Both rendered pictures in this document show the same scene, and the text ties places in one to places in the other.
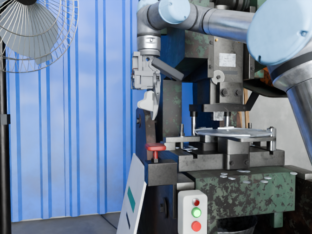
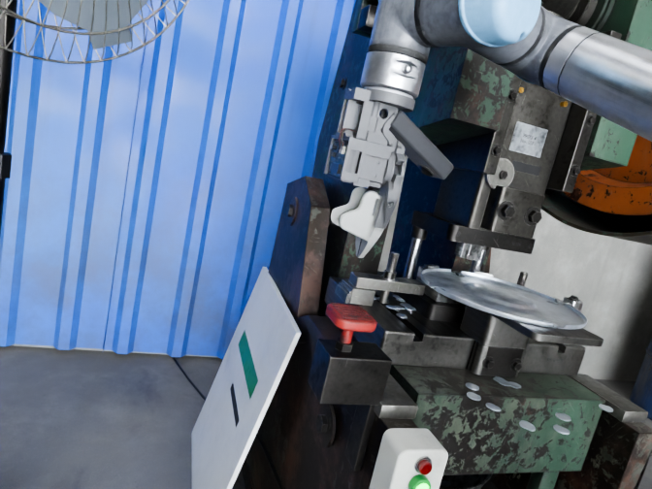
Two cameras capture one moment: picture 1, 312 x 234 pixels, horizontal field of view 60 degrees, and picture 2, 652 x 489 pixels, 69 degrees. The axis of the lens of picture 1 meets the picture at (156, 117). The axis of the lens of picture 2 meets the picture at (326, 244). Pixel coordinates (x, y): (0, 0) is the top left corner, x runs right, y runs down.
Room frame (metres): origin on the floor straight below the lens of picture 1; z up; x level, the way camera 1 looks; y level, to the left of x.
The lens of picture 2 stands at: (0.24, 0.13, 0.96)
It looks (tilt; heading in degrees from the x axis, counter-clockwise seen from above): 11 degrees down; 353
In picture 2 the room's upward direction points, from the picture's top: 12 degrees clockwise
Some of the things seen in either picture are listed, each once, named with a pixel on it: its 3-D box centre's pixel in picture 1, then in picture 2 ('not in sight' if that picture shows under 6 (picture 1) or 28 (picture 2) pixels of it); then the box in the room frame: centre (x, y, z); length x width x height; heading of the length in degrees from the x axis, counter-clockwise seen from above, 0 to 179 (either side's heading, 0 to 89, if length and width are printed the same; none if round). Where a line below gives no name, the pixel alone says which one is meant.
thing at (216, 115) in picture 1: (217, 115); (470, 248); (1.15, -0.26, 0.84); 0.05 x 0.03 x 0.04; 104
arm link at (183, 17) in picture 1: (172, 13); (484, 14); (0.78, -0.05, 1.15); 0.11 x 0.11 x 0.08; 34
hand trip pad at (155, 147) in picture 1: (155, 156); (345, 337); (0.86, 0.00, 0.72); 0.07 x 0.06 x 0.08; 14
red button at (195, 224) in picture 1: (196, 226); not in sight; (0.76, -0.12, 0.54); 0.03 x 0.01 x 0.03; 104
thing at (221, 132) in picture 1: (231, 131); (499, 295); (1.04, -0.29, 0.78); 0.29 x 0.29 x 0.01
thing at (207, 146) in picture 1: (216, 143); (451, 302); (1.17, -0.26, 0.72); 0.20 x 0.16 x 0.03; 104
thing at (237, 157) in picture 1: (238, 150); (506, 340); (0.99, -0.30, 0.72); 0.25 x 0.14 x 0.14; 14
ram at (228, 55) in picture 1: (222, 68); (507, 152); (1.12, -0.27, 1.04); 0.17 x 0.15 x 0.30; 14
